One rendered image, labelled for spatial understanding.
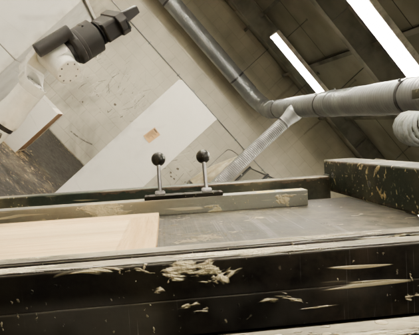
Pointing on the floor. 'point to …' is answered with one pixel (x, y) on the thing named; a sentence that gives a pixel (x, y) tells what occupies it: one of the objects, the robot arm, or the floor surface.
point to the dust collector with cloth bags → (211, 172)
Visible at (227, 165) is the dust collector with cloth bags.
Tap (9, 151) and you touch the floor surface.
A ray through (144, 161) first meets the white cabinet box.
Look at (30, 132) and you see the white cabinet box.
